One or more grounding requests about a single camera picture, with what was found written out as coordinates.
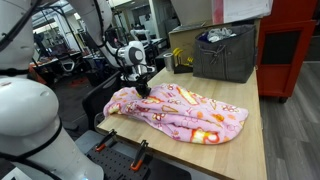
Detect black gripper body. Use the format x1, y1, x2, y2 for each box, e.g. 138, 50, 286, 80
132, 73, 153, 91

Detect pink patterned fleece blanket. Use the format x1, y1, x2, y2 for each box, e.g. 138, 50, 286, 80
102, 82, 250, 145

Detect black office chair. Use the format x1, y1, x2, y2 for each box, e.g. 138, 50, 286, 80
81, 71, 123, 132

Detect brown cardboard box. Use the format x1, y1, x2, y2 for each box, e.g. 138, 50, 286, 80
168, 21, 215, 62

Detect black orange bar clamp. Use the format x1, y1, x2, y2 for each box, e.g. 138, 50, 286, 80
130, 139, 150, 173
94, 129, 118, 153

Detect grey felt basket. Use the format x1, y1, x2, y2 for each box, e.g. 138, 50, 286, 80
192, 24, 257, 84

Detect white clothes in basket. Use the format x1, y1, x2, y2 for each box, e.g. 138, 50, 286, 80
205, 27, 237, 44

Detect red tool cabinet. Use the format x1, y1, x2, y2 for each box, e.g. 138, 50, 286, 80
255, 0, 318, 100

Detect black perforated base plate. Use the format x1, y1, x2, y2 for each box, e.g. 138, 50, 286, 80
85, 143, 193, 180

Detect pink white wall poster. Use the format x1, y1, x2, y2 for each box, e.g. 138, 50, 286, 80
211, 0, 274, 25

